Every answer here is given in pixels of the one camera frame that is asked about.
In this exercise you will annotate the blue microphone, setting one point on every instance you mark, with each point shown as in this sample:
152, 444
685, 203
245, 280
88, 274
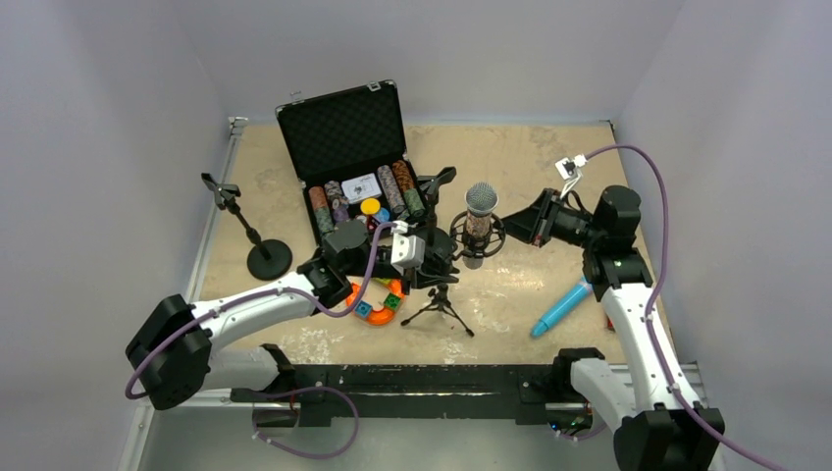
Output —
562, 308

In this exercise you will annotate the glitter microphone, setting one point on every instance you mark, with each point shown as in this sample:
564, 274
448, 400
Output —
481, 200

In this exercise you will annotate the blue toy brick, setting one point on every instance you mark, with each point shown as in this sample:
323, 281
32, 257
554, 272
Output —
363, 311

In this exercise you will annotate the black tripod shock-mount stand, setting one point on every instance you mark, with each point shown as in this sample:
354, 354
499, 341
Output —
439, 300

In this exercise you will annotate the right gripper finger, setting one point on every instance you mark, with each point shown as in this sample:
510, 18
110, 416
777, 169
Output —
523, 226
537, 209

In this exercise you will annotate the round-base mic stand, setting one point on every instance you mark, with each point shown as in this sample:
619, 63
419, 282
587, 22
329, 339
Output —
432, 195
268, 259

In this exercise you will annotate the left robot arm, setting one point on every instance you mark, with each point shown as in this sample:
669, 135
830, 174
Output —
182, 348

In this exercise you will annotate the orange curved toy track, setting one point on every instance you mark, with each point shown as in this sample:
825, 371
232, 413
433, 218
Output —
381, 316

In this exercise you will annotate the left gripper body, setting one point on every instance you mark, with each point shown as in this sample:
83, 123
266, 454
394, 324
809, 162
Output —
440, 244

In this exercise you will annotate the yellow poker chip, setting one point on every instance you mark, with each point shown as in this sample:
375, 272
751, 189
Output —
370, 206

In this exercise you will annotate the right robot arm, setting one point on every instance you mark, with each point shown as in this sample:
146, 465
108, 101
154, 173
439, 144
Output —
657, 420

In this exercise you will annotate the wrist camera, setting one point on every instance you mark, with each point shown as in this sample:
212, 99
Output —
570, 170
407, 251

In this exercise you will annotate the black poker chip case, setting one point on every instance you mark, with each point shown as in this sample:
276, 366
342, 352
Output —
343, 135

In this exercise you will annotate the dark green toy brick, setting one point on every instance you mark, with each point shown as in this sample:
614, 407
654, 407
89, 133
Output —
392, 302

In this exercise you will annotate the black front table rail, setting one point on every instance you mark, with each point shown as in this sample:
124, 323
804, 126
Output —
523, 393

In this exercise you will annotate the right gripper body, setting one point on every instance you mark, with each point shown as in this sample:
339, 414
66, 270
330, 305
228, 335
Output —
546, 218

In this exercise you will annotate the white card deck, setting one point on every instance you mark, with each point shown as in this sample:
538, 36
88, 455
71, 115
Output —
360, 188

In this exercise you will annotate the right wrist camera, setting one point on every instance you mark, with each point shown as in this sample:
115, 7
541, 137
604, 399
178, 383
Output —
570, 170

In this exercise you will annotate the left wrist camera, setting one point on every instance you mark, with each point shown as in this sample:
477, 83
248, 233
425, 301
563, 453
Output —
407, 251

